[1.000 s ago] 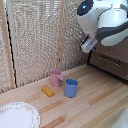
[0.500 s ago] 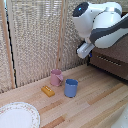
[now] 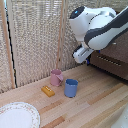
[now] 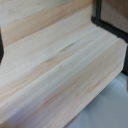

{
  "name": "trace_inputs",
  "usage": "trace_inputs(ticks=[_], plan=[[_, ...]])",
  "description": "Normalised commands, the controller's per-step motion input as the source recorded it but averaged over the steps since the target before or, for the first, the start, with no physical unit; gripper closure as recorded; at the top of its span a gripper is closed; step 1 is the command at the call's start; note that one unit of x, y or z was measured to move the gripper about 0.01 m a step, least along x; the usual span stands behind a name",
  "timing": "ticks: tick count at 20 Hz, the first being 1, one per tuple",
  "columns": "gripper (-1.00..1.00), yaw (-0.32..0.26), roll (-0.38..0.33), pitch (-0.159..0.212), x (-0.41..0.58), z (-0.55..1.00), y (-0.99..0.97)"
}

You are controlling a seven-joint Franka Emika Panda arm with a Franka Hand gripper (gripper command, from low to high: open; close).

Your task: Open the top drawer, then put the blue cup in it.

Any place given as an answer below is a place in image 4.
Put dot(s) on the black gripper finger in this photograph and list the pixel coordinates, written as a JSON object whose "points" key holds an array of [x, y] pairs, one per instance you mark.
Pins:
{"points": [[1, 48]]}

